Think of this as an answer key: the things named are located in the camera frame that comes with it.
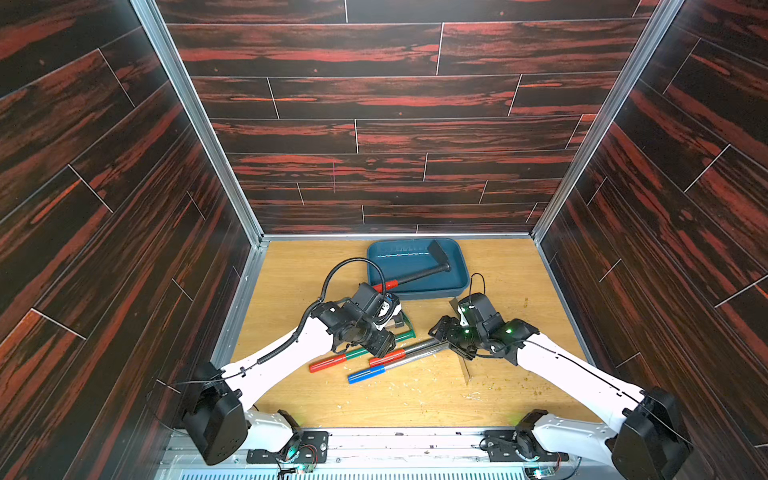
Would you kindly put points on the green handle red tip hoe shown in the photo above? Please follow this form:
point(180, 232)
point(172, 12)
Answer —
point(404, 331)

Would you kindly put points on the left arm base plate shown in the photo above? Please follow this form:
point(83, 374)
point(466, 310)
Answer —
point(308, 447)

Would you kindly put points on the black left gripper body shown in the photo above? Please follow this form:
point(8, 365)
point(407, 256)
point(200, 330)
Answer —
point(372, 339)

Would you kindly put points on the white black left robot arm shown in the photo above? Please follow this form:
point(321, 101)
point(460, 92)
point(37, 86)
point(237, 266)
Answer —
point(218, 405)

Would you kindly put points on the teal plastic storage box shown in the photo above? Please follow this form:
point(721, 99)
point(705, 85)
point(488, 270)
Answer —
point(397, 258)

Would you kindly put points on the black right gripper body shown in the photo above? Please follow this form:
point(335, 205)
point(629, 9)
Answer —
point(447, 330)

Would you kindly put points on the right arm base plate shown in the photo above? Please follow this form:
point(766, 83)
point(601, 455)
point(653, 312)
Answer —
point(514, 445)

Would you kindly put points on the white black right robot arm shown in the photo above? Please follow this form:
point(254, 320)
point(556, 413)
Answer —
point(639, 433)

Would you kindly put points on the chrome hoe blue grip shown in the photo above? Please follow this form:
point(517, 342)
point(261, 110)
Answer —
point(375, 371)

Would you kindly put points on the grey hoe red grip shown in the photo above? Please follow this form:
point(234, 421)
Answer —
point(402, 353)
point(437, 253)

